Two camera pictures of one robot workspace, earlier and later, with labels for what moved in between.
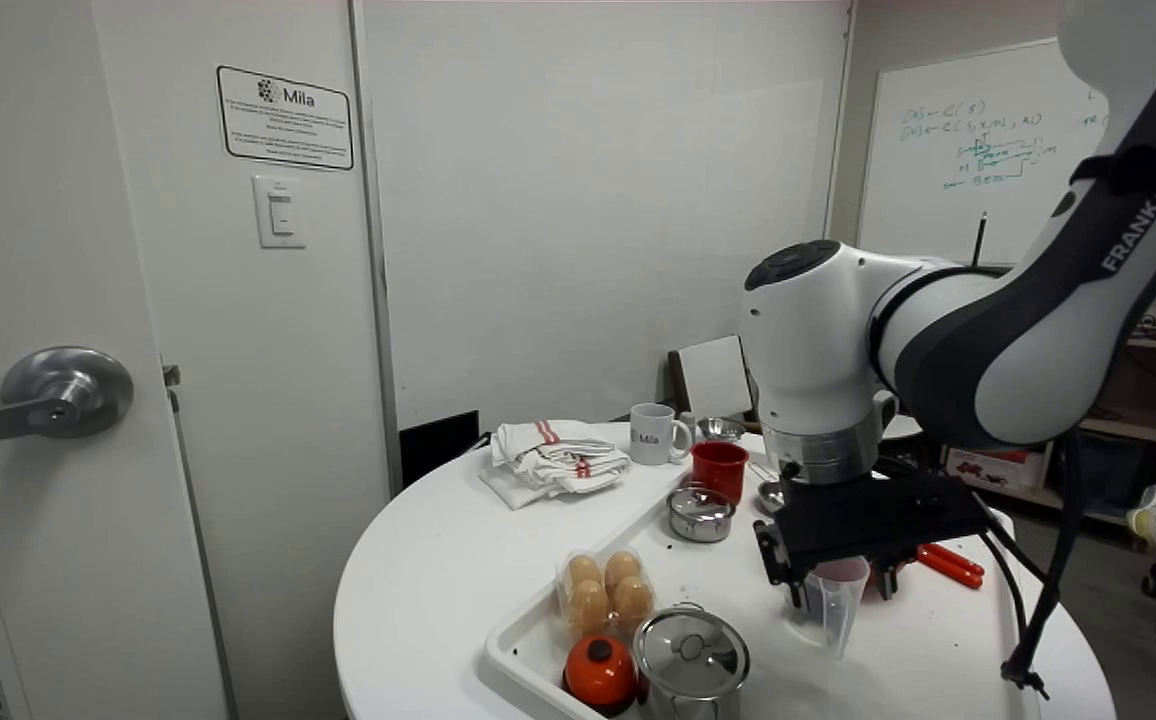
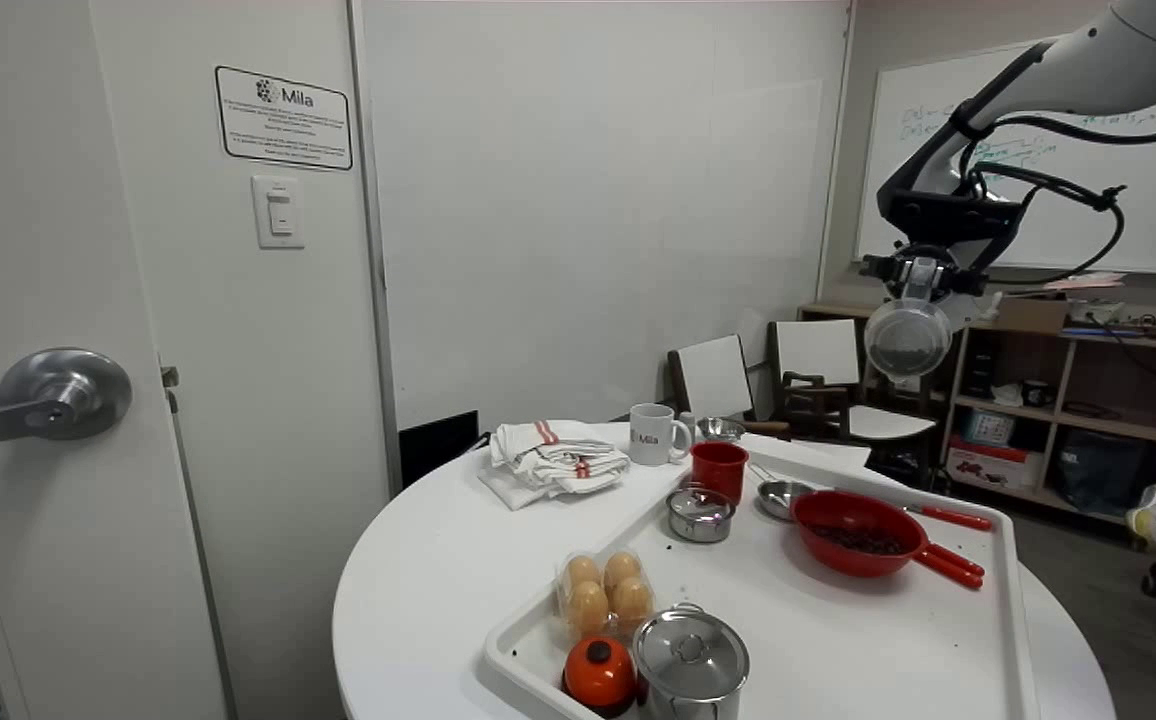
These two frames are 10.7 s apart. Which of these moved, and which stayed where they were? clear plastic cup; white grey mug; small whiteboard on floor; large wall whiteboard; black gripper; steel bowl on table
Moved: clear plastic cup; black gripper
Stayed: large wall whiteboard; white grey mug; small whiteboard on floor; steel bowl on table
